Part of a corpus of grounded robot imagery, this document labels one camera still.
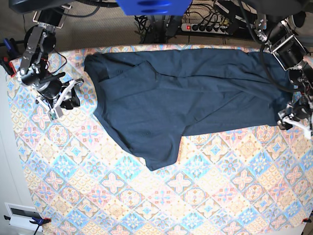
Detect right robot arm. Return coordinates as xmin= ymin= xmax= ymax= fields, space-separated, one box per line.
xmin=17 ymin=8 xmax=84 ymax=121

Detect blue clamp lower left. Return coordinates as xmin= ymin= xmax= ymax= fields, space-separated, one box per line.
xmin=3 ymin=215 xmax=51 ymax=235

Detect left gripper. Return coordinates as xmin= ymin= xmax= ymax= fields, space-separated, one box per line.
xmin=277 ymin=97 xmax=313 ymax=140

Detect patterned tile tablecloth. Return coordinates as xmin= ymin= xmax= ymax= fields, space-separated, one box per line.
xmin=1 ymin=48 xmax=313 ymax=235

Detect black round stool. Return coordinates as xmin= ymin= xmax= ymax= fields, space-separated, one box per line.
xmin=24 ymin=24 xmax=56 ymax=54

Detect blue clamp upper left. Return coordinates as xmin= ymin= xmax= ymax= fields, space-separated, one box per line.
xmin=0 ymin=38 xmax=18 ymax=77

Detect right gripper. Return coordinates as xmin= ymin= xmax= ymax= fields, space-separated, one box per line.
xmin=35 ymin=72 xmax=84 ymax=121

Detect dark navy t-shirt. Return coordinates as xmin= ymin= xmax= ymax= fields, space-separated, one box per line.
xmin=84 ymin=48 xmax=292 ymax=171

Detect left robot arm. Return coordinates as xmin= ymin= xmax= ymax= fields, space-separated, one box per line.
xmin=238 ymin=0 xmax=313 ymax=139

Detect black round base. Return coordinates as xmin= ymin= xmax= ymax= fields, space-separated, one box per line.
xmin=291 ymin=11 xmax=306 ymax=28

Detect blue clamp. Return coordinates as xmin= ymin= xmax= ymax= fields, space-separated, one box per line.
xmin=3 ymin=215 xmax=51 ymax=235
xmin=0 ymin=38 xmax=18 ymax=77

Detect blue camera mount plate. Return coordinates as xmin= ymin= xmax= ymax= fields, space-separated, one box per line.
xmin=116 ymin=0 xmax=192 ymax=16

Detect white power strip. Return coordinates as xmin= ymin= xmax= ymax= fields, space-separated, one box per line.
xmin=180 ymin=23 xmax=228 ymax=35

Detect white wall outlet box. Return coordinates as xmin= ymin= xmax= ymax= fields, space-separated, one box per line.
xmin=4 ymin=202 xmax=41 ymax=232

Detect orange clamp lower right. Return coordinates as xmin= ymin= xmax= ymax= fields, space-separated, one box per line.
xmin=302 ymin=218 xmax=312 ymax=223

